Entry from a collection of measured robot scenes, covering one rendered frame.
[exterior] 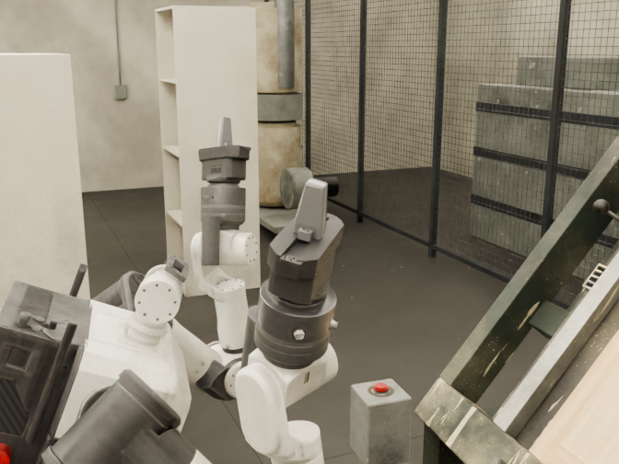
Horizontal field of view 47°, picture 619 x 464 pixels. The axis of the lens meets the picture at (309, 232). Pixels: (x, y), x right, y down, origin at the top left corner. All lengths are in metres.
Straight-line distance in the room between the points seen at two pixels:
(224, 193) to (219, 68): 3.78
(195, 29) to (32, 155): 1.98
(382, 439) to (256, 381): 1.07
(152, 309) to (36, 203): 2.46
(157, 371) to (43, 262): 2.54
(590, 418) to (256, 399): 1.02
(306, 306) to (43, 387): 0.45
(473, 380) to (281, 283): 1.30
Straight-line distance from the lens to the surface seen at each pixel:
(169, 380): 1.07
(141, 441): 0.94
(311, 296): 0.77
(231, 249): 1.38
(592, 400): 1.74
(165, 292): 1.08
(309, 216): 0.76
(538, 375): 1.82
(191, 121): 5.11
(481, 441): 1.83
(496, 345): 2.01
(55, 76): 3.45
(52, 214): 3.52
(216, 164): 1.42
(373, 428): 1.85
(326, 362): 0.88
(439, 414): 1.96
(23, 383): 1.09
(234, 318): 1.45
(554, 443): 1.74
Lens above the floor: 1.78
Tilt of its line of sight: 14 degrees down
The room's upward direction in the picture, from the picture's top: straight up
